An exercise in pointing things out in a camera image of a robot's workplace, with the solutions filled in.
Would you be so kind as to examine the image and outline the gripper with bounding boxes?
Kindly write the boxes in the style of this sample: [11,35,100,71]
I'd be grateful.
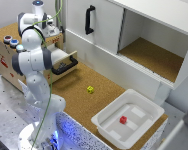
[43,13,61,37]

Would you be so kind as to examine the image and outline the wooden drawer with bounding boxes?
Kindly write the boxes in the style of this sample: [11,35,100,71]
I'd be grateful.
[47,44,79,81]

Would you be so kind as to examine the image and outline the wooden drawer box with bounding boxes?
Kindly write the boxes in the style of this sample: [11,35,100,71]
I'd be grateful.
[0,22,66,93]

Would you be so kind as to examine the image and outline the green button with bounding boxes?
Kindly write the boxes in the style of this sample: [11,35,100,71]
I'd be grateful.
[15,44,26,54]

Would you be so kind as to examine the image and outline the blue button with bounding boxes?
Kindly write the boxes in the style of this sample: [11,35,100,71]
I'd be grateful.
[9,38,20,48]

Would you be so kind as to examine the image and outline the red button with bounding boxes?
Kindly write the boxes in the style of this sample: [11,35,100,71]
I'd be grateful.
[3,34,13,44]

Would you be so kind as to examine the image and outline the white sliding door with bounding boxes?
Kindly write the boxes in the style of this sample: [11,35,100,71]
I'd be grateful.
[65,0,125,56]

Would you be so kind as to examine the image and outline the yellow block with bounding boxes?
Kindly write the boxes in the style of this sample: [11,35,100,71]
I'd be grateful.
[86,85,95,94]

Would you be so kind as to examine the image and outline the white cabinet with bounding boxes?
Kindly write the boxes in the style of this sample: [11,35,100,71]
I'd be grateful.
[62,0,188,108]

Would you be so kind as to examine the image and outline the pink block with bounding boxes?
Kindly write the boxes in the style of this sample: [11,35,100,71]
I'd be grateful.
[119,115,128,125]

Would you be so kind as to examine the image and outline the white plastic box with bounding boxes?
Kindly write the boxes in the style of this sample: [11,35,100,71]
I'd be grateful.
[90,88,166,150]

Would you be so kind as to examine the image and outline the black door handle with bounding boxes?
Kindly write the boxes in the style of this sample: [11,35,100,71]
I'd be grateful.
[84,4,96,36]

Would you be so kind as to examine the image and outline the black drawer handle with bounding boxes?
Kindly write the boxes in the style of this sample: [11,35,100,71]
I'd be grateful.
[51,54,79,76]

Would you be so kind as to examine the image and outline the green cable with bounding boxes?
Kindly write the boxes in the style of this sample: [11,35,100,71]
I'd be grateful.
[29,0,65,150]

